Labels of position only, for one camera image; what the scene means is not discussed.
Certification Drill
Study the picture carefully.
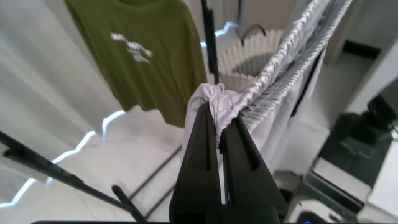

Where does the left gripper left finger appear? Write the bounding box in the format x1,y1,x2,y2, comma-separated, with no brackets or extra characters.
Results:
169,101,223,223

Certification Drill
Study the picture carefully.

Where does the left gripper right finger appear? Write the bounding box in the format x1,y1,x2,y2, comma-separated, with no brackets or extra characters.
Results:
219,115,289,223

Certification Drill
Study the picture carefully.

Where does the pale grey garment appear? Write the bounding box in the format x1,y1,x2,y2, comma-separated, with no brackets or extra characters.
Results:
182,0,354,175

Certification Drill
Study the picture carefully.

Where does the green long-sleeved shirt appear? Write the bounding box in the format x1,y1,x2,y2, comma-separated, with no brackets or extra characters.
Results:
63,0,208,128

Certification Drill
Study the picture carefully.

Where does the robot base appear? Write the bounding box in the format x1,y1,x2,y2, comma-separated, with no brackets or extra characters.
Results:
273,93,398,224

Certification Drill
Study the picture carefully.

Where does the black clothes rack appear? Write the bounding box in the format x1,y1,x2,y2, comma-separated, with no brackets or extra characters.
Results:
0,0,221,223

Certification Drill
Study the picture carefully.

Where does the white laundry basket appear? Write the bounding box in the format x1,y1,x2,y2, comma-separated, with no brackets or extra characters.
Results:
217,24,285,93

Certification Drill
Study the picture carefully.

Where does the white curtain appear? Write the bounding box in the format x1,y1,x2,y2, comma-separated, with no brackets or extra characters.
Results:
0,0,242,205

